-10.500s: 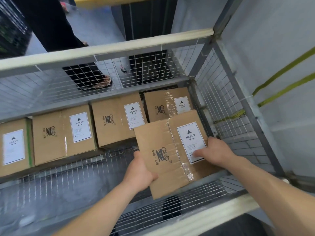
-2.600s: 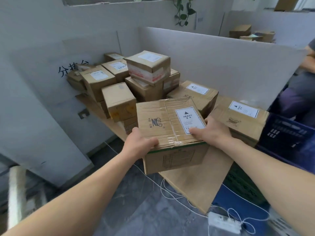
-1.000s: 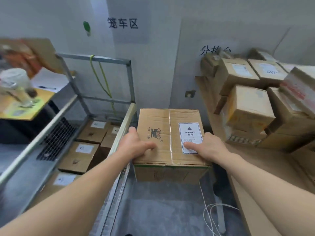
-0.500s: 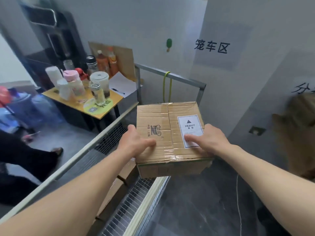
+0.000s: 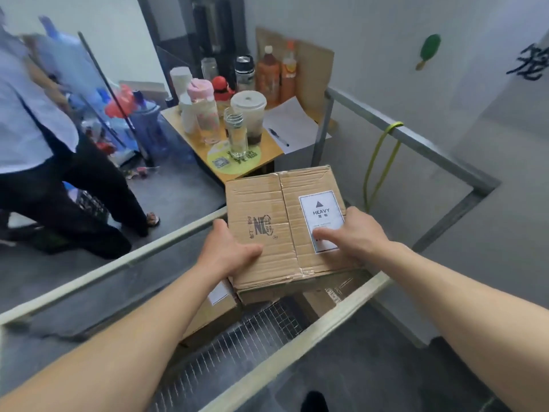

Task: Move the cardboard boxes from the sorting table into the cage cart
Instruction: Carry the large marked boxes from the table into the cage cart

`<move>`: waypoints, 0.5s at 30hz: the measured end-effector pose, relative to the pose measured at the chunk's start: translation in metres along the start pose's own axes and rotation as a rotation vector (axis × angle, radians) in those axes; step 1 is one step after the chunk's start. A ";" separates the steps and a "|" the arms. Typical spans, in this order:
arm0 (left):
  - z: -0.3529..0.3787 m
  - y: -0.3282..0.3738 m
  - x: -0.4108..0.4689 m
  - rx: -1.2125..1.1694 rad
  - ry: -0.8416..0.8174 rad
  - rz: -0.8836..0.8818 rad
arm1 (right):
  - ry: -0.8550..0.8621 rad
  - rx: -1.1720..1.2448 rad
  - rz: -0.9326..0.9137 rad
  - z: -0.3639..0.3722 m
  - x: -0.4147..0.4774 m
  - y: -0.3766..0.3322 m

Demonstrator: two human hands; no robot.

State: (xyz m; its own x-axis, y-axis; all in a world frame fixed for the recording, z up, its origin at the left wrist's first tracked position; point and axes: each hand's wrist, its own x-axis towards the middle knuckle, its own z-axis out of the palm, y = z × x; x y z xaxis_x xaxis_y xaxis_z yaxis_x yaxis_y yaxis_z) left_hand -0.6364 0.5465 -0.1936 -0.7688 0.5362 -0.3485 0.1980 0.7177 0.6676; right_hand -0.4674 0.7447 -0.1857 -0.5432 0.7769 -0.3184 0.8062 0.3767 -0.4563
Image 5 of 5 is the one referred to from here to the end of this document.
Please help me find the person's left hand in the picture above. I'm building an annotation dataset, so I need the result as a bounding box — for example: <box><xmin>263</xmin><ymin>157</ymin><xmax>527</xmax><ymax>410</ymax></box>
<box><xmin>195</xmin><ymin>218</ymin><xmax>265</xmax><ymax>282</ymax></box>

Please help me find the person's right hand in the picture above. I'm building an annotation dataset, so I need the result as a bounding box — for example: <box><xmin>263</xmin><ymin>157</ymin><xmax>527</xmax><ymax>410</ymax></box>
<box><xmin>312</xmin><ymin>205</ymin><xmax>402</xmax><ymax>271</ymax></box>

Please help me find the large labelled cardboard box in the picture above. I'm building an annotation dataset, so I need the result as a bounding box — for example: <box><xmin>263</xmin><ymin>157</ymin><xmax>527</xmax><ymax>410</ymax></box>
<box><xmin>225</xmin><ymin>165</ymin><xmax>371</xmax><ymax>306</ymax></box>
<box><xmin>180</xmin><ymin>278</ymin><xmax>242</xmax><ymax>342</ymax></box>
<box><xmin>300</xmin><ymin>270</ymin><xmax>374</xmax><ymax>323</ymax></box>

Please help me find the metal wire cage cart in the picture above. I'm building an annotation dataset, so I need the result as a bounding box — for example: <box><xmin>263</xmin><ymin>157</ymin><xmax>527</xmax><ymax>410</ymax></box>
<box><xmin>0</xmin><ymin>86</ymin><xmax>503</xmax><ymax>412</ymax></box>

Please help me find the person's right forearm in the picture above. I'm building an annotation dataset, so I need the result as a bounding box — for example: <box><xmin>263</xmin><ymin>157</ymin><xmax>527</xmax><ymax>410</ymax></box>
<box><xmin>373</xmin><ymin>242</ymin><xmax>549</xmax><ymax>412</ymax></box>

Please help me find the person's left forearm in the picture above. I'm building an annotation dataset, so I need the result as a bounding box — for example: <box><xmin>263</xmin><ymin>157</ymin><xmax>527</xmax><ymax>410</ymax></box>
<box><xmin>0</xmin><ymin>263</ymin><xmax>232</xmax><ymax>412</ymax></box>

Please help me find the person's black shoe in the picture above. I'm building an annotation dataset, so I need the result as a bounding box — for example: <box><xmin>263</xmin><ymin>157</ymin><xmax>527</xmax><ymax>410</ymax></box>
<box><xmin>300</xmin><ymin>390</ymin><xmax>330</xmax><ymax>412</ymax></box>

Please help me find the yellow-green round sticker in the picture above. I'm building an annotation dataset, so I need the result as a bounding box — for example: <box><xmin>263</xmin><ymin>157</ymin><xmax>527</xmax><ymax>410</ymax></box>
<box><xmin>206</xmin><ymin>139</ymin><xmax>262</xmax><ymax>176</ymax></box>

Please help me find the small yellow table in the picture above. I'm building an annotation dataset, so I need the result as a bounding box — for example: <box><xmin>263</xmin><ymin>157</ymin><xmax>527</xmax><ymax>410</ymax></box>
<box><xmin>159</xmin><ymin>105</ymin><xmax>285</xmax><ymax>185</ymax></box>

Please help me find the clear glass jar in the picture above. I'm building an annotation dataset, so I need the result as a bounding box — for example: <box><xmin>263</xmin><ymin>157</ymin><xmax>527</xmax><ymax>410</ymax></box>
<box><xmin>222</xmin><ymin>106</ymin><xmax>249</xmax><ymax>159</ymax></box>

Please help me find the heap of mixed rubbish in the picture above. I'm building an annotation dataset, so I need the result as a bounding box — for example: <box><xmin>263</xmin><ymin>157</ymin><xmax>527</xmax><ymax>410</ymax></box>
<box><xmin>83</xmin><ymin>120</ymin><xmax>162</xmax><ymax>181</ymax></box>

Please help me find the black pen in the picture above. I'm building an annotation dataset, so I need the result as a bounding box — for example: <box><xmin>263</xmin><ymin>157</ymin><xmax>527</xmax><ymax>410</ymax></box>
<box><xmin>268</xmin><ymin>127</ymin><xmax>291</xmax><ymax>148</ymax></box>

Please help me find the white paper sheet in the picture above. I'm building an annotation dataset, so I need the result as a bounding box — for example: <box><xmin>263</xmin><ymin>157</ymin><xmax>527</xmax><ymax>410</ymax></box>
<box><xmin>262</xmin><ymin>96</ymin><xmax>333</xmax><ymax>156</ymax></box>

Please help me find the pink lid clear tumbler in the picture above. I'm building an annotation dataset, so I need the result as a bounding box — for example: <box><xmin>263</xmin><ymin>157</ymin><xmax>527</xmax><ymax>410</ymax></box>
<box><xmin>186</xmin><ymin>78</ymin><xmax>222</xmax><ymax>145</ymax></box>

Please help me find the white plastic cup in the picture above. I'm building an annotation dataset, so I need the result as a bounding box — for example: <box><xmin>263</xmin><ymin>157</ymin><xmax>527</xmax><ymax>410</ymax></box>
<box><xmin>178</xmin><ymin>93</ymin><xmax>199</xmax><ymax>136</ymax></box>

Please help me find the white lid drink cup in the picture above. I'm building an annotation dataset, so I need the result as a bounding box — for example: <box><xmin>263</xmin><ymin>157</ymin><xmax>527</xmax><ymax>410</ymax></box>
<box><xmin>230</xmin><ymin>90</ymin><xmax>268</xmax><ymax>146</ymax></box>

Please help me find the blue water jug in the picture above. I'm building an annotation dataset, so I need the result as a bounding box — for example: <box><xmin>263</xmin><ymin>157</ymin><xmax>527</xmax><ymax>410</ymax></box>
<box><xmin>128</xmin><ymin>89</ymin><xmax>166</xmax><ymax>157</ymax></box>

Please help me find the red lid bottle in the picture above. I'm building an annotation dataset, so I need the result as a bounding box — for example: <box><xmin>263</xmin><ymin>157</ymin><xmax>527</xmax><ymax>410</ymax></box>
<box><xmin>211</xmin><ymin>76</ymin><xmax>236</xmax><ymax>116</ymax></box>

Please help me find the orange drink bottle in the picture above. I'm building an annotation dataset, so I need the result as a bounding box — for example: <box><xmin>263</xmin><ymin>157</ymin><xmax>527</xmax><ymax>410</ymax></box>
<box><xmin>281</xmin><ymin>40</ymin><xmax>299</xmax><ymax>104</ymax></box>

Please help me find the brown tea bottle white cap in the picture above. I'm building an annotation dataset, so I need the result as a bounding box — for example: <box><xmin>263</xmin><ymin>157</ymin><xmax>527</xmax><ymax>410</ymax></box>
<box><xmin>256</xmin><ymin>45</ymin><xmax>282</xmax><ymax>109</ymax></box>

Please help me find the black lid steel flask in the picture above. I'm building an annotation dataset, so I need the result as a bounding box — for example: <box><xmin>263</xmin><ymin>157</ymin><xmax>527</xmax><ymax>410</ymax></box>
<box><xmin>234</xmin><ymin>55</ymin><xmax>256</xmax><ymax>93</ymax></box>

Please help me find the red plastic object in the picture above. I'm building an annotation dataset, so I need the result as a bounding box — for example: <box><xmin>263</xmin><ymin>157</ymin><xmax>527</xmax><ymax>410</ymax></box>
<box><xmin>105</xmin><ymin>84</ymin><xmax>138</xmax><ymax>121</ymax></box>

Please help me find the black water dispenser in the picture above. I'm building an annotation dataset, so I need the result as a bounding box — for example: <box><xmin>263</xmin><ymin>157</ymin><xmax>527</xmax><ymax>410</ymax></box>
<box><xmin>156</xmin><ymin>0</ymin><xmax>248</xmax><ymax>99</ymax></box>

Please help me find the large pale blue jug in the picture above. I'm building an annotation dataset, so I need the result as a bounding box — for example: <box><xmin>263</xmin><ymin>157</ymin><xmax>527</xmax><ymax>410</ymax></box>
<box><xmin>21</xmin><ymin>15</ymin><xmax>100</xmax><ymax>104</ymax></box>

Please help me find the yellow-green rope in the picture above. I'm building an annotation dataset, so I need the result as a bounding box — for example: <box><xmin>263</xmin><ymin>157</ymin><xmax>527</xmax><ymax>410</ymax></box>
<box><xmin>363</xmin><ymin>121</ymin><xmax>405</xmax><ymax>213</ymax></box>

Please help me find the green popsicle wall hook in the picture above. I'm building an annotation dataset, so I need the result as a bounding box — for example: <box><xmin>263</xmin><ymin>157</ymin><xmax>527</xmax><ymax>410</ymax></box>
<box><xmin>415</xmin><ymin>34</ymin><xmax>443</xmax><ymax>72</ymax></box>

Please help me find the wall sign with black characters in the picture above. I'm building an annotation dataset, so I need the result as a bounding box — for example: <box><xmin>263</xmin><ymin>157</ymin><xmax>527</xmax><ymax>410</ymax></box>
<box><xmin>506</xmin><ymin>42</ymin><xmax>549</xmax><ymax>82</ymax></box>

